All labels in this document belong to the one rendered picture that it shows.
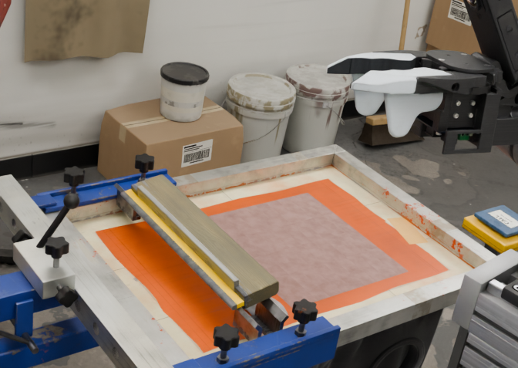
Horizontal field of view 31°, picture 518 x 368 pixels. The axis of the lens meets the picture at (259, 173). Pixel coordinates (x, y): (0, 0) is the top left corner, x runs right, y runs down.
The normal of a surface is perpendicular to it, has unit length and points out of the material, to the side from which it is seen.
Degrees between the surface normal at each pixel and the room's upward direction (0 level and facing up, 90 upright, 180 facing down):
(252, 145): 93
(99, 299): 0
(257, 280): 9
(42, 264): 0
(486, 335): 90
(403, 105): 82
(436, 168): 0
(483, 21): 121
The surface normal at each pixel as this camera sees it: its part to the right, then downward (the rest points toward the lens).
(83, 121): 0.57, 0.46
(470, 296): -0.71, 0.24
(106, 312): 0.14, -0.87
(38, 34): 0.23, 0.51
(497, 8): 0.34, 0.34
